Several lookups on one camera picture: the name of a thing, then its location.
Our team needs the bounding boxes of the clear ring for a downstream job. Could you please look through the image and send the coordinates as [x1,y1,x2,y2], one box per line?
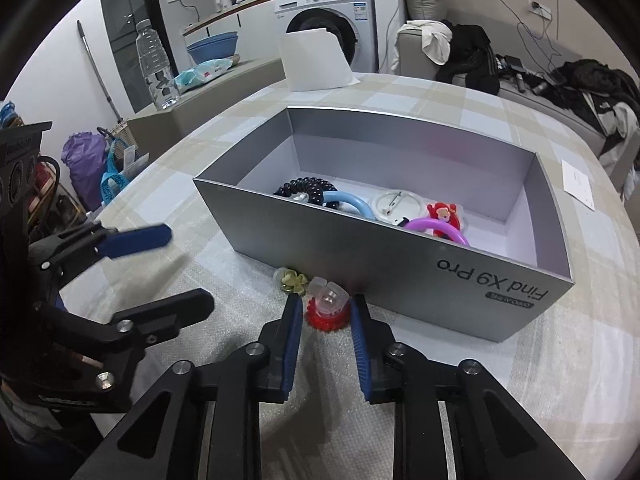
[304,275,352,334]

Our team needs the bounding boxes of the round white pin badge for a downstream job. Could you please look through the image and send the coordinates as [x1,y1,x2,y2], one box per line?
[370,190,427,226]

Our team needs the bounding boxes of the black clothes on sofa arm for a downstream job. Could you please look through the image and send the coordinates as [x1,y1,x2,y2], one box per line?
[435,20,500,96]

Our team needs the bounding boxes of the white cloth on sofa arm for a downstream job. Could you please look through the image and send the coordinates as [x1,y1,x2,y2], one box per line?
[397,20,454,66]

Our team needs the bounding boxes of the cream flower hair clip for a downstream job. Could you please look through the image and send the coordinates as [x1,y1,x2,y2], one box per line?
[272,268,310,297]

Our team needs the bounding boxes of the blue plastic bag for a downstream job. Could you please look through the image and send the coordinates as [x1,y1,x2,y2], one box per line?
[100,139,129,205]

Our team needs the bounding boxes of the purple bag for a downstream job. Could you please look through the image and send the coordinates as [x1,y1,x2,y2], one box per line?
[61,131,106,211]

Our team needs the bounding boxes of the grey side bench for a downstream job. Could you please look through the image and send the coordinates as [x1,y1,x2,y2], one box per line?
[127,58,285,162]

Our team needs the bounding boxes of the grey Find X9 Pro box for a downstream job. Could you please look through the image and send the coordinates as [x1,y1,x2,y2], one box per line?
[194,107,574,342]

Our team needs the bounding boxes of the red cartoon figure charm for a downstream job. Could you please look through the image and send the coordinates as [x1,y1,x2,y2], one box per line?
[426,202,461,231]

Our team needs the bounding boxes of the wet wipes pack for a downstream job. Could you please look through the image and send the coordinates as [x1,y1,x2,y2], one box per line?
[174,58,233,94]

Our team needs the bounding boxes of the clear plastic water bottle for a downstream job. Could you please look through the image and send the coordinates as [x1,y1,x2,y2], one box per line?
[136,18,180,110]

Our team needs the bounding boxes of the blue plastic basin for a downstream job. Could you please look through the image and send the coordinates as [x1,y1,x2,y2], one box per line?
[186,32,238,64]

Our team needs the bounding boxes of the white paper card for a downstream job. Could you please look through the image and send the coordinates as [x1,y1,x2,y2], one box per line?
[561,160,594,210]

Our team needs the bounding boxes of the white paper cup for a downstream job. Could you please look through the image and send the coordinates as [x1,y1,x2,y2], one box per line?
[279,28,360,92]

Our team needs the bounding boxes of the grey sofa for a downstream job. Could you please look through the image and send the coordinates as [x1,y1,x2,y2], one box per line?
[395,0,639,190]

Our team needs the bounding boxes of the white washing machine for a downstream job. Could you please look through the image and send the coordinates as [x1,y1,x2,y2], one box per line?
[273,0,378,73]

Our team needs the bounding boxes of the black jacket pile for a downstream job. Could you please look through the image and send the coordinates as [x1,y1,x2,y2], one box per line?
[541,58,639,155]

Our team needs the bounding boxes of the purple ring bangle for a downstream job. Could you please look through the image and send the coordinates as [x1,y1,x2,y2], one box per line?
[404,217,469,246]

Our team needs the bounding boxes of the light blue ring bangle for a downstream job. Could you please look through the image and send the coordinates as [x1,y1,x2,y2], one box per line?
[323,191,376,221]

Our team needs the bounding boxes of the black bead bracelet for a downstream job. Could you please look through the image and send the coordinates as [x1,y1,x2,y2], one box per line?
[272,175,339,207]

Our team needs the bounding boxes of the mop handle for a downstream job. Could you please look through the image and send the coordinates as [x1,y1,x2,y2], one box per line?
[76,19,125,124]

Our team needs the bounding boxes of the wall power socket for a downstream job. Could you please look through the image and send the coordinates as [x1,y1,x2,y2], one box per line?
[527,0,553,22]

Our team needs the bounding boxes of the blue cable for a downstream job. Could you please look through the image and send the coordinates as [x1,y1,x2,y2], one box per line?
[456,0,566,72]

